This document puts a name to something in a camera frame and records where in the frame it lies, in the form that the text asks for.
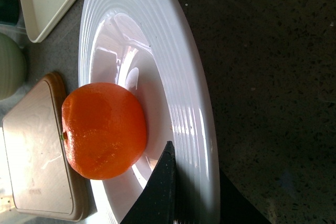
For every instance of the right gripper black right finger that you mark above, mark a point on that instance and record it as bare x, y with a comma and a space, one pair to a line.
235, 208

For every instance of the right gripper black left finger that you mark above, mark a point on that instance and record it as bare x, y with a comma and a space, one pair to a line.
156, 204

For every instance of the orange mandarin fruit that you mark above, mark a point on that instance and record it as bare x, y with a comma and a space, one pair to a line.
103, 129

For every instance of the white ridged plate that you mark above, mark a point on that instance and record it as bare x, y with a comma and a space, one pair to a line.
147, 47

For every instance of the wooden cutting board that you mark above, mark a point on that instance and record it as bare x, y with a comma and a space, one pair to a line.
43, 183

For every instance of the light green bowl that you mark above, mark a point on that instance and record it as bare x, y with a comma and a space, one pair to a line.
13, 67

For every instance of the dark green mug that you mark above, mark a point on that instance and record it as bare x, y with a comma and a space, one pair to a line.
9, 12

